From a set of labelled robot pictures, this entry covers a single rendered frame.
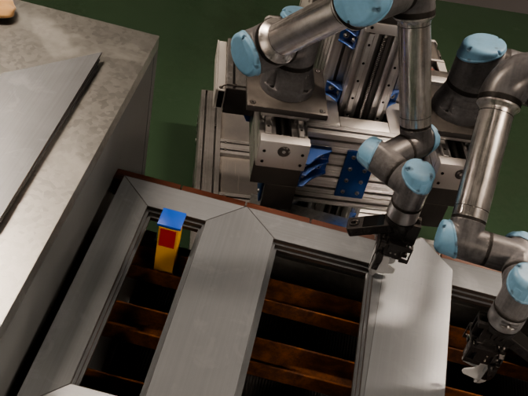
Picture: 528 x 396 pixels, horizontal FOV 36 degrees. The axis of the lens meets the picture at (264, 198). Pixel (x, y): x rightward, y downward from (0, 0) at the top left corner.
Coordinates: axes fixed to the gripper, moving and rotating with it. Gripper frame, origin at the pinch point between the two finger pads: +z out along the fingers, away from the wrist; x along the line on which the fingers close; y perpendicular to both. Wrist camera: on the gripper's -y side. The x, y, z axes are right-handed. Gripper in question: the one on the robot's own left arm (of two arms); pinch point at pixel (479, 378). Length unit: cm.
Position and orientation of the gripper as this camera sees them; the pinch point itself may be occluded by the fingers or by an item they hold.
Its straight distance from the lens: 198.1
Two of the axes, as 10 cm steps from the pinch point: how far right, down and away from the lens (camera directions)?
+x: -1.8, 6.5, -7.4
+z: -1.8, 7.2, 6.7
